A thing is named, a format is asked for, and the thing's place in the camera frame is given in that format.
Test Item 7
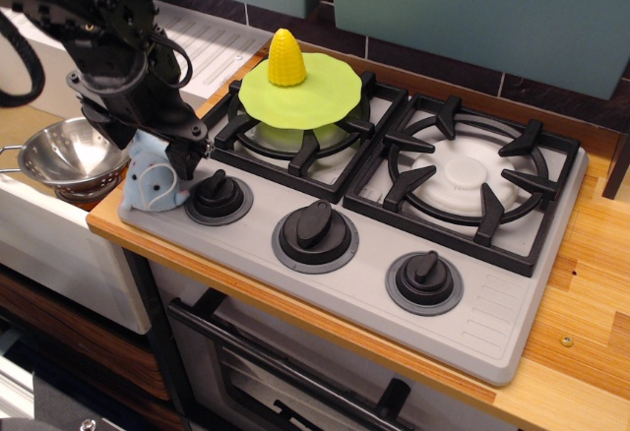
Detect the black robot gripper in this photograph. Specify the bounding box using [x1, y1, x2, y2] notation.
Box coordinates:
[66, 41, 210, 180]

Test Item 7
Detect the light blue plush elephant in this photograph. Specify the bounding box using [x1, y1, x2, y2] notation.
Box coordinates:
[120, 131, 190, 213]

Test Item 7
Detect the yellow toy corn cob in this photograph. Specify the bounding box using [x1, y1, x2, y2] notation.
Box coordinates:
[268, 29, 307, 87]

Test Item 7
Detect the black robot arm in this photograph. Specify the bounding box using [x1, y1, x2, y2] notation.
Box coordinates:
[1, 0, 209, 180]

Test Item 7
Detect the steel colander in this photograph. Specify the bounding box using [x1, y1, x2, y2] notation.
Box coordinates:
[1, 117, 130, 203]

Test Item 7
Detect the black left stove knob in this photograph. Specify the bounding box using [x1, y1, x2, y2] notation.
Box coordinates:
[184, 169, 254, 226]

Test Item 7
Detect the black stove knob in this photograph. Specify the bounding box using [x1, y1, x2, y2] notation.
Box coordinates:
[385, 250, 464, 317]
[272, 200, 359, 275]
[184, 169, 254, 226]

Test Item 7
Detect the black left burner grate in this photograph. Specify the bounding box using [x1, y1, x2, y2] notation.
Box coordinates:
[202, 72, 409, 203]

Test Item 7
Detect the black burner grate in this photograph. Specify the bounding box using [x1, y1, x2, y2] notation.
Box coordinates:
[344, 93, 589, 277]
[202, 72, 409, 203]

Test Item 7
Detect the white left burner cap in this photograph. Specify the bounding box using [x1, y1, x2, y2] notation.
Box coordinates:
[228, 111, 374, 160]

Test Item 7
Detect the white burner cap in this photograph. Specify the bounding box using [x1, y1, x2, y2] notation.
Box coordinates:
[228, 111, 374, 160]
[398, 135, 519, 216]

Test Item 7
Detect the black middle stove knob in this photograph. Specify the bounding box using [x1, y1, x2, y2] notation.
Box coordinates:
[272, 200, 359, 275]

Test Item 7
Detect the green round silicone lid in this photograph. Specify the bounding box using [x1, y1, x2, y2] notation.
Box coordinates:
[239, 53, 362, 130]

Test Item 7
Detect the toy oven door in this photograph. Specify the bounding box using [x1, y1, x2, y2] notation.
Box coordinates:
[166, 288, 413, 430]

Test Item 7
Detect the grey toy stove top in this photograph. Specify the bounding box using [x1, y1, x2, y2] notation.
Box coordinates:
[117, 84, 590, 387]

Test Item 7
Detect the black right stove knob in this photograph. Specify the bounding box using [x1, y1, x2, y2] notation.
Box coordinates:
[385, 250, 464, 317]

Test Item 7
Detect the white right burner cap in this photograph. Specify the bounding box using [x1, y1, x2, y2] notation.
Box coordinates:
[398, 135, 519, 216]

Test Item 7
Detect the black right burner grate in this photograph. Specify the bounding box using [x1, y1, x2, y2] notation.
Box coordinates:
[344, 93, 589, 277]

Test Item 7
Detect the teal cabinet box right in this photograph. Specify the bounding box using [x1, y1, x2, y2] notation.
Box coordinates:
[334, 0, 629, 99]

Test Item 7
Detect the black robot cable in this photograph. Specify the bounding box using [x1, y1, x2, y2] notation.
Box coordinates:
[0, 7, 46, 108]

